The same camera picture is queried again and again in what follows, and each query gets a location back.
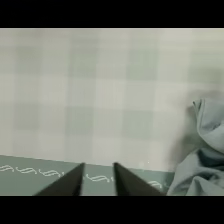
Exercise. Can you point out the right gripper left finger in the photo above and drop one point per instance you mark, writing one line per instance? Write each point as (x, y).
(68, 185)

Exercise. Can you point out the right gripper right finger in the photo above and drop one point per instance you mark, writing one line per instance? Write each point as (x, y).
(133, 185)

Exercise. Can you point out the light blue shirt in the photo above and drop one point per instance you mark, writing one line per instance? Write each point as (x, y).
(203, 166)

